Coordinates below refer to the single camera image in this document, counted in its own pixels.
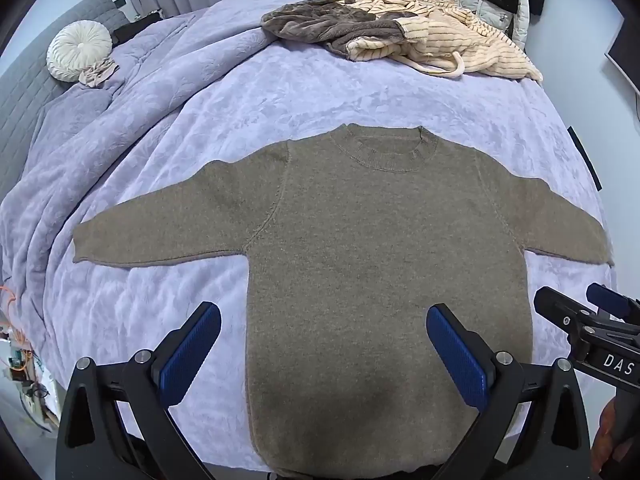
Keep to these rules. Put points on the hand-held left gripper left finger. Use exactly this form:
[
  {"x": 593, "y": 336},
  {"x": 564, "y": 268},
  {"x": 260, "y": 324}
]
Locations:
[{"x": 192, "y": 355}]

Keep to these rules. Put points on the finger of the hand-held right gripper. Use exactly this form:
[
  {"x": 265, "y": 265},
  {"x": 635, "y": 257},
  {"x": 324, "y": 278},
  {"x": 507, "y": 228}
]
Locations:
[
  {"x": 607, "y": 297},
  {"x": 555, "y": 305}
]

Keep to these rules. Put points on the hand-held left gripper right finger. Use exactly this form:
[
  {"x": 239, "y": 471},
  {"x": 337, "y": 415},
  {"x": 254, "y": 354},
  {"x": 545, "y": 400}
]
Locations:
[{"x": 457, "y": 355}]

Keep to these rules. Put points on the olive brown knit sweater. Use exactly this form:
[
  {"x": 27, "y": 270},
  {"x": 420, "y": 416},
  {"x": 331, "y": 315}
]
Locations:
[{"x": 375, "y": 260}]

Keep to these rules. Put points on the person's right hand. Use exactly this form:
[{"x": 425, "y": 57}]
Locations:
[{"x": 607, "y": 430}]

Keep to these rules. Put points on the small electronics clutter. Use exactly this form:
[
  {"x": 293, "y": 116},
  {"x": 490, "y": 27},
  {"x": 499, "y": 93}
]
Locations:
[{"x": 30, "y": 385}]

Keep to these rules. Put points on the lavender plush blanket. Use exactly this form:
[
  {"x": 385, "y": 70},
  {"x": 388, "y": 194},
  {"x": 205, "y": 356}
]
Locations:
[{"x": 200, "y": 110}]

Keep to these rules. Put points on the dark flat screen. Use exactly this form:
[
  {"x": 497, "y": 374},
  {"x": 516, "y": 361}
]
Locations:
[{"x": 627, "y": 50}]

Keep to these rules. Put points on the white puffer jacket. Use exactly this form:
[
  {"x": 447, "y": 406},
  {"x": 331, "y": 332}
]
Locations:
[{"x": 500, "y": 20}]

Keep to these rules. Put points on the cream striped fleece garment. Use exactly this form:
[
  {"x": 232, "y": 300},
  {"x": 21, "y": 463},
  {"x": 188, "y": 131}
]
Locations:
[{"x": 450, "y": 30}]

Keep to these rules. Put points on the grey quilted headboard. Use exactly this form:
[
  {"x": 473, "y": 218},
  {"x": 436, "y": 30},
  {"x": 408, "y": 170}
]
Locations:
[{"x": 25, "y": 95}]

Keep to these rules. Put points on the round white pleated cushion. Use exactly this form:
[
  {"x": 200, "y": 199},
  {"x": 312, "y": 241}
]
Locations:
[{"x": 77, "y": 50}]

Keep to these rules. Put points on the dark cloth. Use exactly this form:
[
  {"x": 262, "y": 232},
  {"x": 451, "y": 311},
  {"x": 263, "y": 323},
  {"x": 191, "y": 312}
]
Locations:
[{"x": 135, "y": 27}]

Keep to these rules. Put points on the brown fleece garment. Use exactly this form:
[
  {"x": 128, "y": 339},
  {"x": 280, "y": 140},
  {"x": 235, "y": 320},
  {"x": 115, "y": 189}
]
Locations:
[{"x": 320, "y": 20}]

